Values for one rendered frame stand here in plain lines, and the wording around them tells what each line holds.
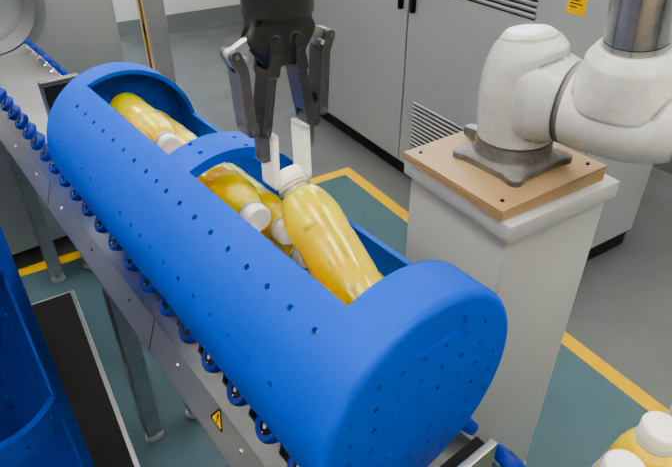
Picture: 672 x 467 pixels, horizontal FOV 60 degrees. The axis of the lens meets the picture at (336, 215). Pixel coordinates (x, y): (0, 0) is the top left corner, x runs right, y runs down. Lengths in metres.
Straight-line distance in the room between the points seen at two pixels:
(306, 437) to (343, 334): 0.11
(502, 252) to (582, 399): 1.13
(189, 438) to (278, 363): 1.43
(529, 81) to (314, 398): 0.75
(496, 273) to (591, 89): 0.39
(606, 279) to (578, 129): 1.70
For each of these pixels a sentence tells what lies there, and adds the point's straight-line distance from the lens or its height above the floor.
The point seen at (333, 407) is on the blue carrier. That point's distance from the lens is 0.56.
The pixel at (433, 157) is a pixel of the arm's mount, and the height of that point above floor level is 1.02.
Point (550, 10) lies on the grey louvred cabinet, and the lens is 2.33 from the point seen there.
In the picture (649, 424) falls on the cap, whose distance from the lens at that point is 0.71.
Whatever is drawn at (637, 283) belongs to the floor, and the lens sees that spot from 2.79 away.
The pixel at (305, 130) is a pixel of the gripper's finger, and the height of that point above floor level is 1.32.
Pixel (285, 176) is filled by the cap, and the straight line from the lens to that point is 0.69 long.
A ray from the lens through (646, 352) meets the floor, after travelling 2.48.
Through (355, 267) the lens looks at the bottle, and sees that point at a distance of 0.65.
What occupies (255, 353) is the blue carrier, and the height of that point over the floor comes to 1.15.
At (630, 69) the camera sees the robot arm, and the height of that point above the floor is 1.29.
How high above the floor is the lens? 1.61
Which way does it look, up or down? 34 degrees down
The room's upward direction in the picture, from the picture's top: straight up
